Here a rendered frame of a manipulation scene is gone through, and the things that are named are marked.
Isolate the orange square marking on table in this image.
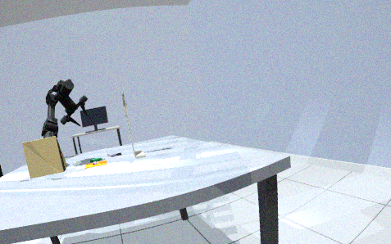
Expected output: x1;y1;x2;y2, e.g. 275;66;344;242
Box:
85;160;107;169

